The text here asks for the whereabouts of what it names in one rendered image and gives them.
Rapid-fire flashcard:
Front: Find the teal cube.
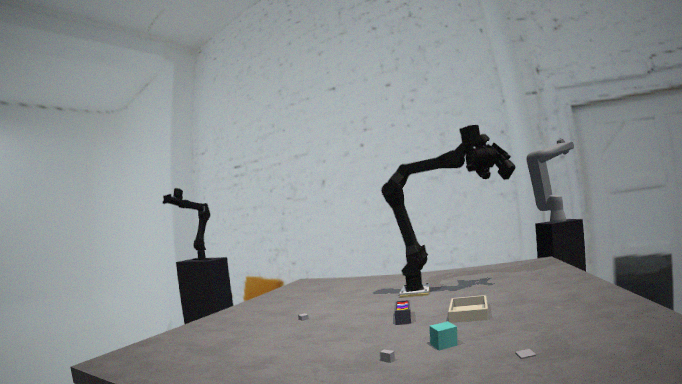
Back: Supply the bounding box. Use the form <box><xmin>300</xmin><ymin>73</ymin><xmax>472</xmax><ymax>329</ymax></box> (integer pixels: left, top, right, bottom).
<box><xmin>429</xmin><ymin>321</ymin><xmax>458</xmax><ymax>351</ymax></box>

